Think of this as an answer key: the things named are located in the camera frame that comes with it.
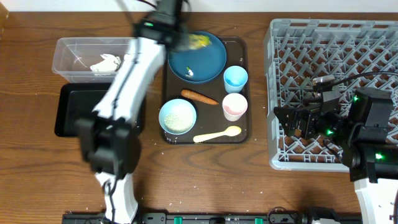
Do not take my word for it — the yellow green snack wrapper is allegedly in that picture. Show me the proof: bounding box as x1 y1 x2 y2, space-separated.
188 34 212 50

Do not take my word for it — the pink plastic cup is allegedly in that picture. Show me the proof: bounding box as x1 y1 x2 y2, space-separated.
222 93 248 121

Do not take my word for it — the light blue plastic cup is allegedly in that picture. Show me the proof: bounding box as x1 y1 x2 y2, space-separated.
223 65 248 93

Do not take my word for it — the aluminium foil ball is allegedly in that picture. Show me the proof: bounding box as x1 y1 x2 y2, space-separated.
90 54 121 72

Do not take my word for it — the light blue bowl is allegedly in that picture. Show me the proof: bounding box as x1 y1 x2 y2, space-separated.
159 99 197 135

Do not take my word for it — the pile of white rice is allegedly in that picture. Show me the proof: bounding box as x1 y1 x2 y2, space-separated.
164 113 193 134

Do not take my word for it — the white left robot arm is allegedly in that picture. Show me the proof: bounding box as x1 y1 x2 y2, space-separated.
75 0 189 223

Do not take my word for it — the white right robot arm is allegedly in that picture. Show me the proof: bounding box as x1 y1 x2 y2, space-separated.
274 87 397 223

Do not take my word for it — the grey plastic dishwasher rack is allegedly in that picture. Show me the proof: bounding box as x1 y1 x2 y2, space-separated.
264 19 397 172

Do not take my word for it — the clear plastic waste bin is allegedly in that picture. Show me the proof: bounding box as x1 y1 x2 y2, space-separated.
52 37 131 83

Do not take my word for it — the black waste tray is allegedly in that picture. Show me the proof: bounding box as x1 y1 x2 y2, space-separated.
54 83 111 137

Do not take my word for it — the dark blue plate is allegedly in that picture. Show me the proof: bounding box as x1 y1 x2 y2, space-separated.
168 31 227 84

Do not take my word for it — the small foil wrapper scrap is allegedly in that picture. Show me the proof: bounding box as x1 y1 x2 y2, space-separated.
185 67 193 77

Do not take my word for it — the cream plastic spoon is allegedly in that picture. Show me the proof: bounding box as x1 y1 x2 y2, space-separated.
193 126 241 143

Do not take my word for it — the orange carrot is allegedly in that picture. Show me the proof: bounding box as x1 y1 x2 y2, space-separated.
181 89 218 105

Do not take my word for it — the dark brown serving tray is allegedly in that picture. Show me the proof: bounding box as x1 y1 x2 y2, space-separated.
161 37 251 144

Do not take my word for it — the black rail at table edge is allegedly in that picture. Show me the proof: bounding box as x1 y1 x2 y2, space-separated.
61 206 363 224

